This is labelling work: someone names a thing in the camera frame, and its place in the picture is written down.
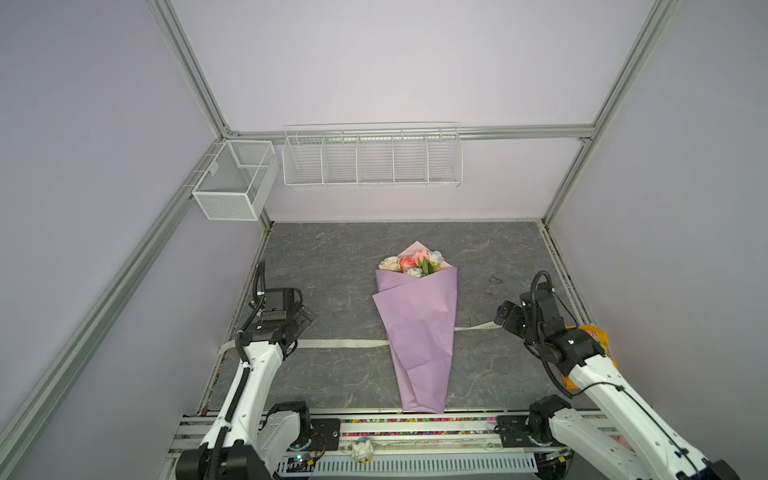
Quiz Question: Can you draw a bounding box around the red pink fake rose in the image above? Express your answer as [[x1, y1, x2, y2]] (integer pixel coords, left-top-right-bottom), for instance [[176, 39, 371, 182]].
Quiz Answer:
[[399, 256, 418, 272]]

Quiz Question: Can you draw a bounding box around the front rail base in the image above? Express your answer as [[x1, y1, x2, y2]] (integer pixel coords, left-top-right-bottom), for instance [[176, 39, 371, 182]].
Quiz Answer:
[[158, 409, 691, 480]]

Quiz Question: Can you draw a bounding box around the white fake rose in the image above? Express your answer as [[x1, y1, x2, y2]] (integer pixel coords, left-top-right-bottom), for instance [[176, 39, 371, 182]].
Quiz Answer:
[[405, 267, 424, 278], [428, 251, 444, 269]]

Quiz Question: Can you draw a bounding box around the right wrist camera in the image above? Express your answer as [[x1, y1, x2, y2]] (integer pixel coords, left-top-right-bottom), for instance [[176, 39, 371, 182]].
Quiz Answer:
[[520, 281, 560, 315]]

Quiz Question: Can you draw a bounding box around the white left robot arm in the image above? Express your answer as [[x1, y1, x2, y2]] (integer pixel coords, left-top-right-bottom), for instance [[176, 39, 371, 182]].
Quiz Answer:
[[174, 307, 314, 479]]

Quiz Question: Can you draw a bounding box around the cream printed ribbon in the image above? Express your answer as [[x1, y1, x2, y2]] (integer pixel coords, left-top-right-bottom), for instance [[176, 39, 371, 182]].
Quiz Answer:
[[217, 320, 504, 356]]

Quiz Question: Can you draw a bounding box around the white crumpled toy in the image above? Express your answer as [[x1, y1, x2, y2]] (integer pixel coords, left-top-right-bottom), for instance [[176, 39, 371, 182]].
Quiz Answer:
[[350, 438, 374, 465]]

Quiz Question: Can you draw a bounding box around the white wire shelf basket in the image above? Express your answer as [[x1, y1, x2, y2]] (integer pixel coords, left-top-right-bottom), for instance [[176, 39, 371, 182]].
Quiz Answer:
[[283, 122, 464, 188]]

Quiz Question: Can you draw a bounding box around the pink purple wrapping paper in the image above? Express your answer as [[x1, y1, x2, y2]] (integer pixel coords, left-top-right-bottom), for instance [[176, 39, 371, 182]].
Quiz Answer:
[[373, 241, 458, 413]]

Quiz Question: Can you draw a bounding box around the yellow snack bag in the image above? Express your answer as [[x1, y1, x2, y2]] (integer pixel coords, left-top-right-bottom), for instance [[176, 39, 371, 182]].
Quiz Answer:
[[560, 324, 619, 391]]

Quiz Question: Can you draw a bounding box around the cream fake rose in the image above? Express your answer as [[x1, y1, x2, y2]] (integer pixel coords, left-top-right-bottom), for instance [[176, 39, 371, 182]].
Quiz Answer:
[[378, 256, 402, 272]]

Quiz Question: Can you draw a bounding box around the white mesh box basket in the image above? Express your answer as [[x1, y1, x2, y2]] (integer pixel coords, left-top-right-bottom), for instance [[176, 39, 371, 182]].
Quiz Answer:
[[192, 140, 279, 221]]

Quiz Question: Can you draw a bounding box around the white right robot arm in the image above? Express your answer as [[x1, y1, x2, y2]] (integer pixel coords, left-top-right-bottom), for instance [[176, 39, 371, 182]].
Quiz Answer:
[[495, 298, 738, 479]]

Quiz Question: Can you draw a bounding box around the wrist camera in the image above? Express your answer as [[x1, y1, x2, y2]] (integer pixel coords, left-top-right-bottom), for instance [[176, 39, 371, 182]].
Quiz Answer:
[[263, 287, 303, 312], [520, 281, 560, 315]]

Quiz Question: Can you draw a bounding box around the aluminium enclosure frame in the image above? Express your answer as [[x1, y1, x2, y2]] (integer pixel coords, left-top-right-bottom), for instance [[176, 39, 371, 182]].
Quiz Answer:
[[1, 1, 651, 477]]

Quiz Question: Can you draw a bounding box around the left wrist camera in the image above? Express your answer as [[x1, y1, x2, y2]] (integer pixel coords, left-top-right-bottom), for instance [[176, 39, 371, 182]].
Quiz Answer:
[[263, 287, 303, 312]]

